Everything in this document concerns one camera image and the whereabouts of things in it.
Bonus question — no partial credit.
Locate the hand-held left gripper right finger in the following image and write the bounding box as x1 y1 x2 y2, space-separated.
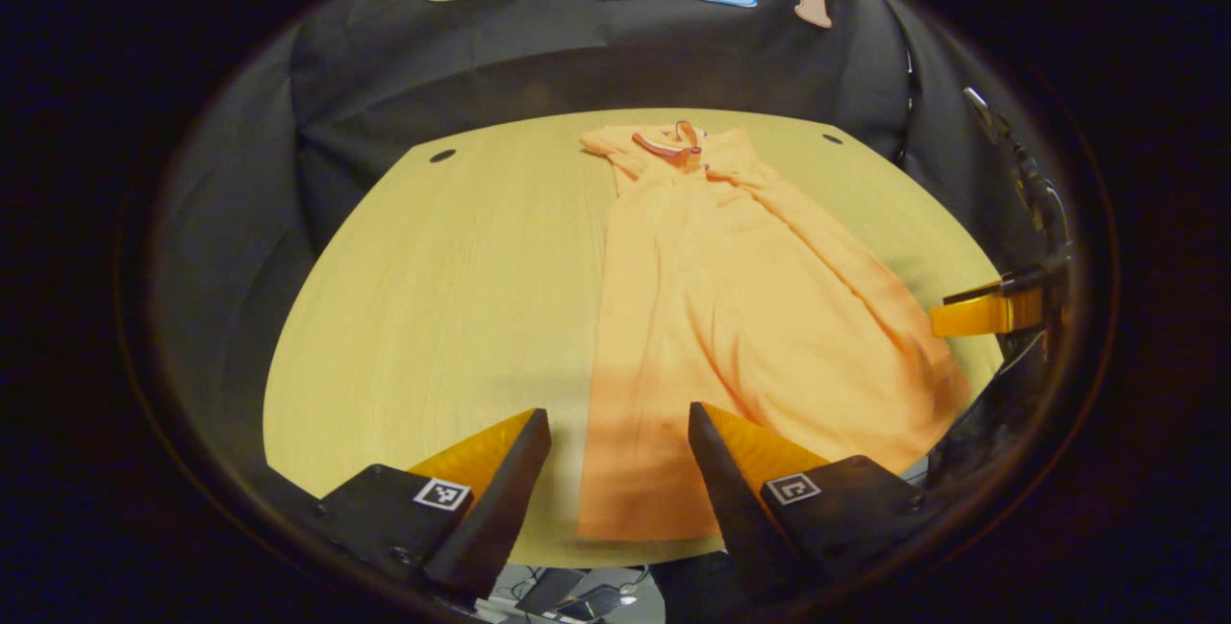
687 401 932 601

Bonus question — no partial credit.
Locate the black backdrop cloth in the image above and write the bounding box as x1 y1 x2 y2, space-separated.
144 0 1059 510

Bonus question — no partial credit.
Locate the dark flat device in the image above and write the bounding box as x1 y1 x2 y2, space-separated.
558 584 638 623
515 566 588 617

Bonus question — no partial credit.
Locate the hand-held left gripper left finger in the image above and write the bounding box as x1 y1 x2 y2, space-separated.
315 408 553 604

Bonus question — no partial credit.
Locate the orange T-shirt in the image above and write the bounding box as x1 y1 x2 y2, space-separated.
575 120 974 544

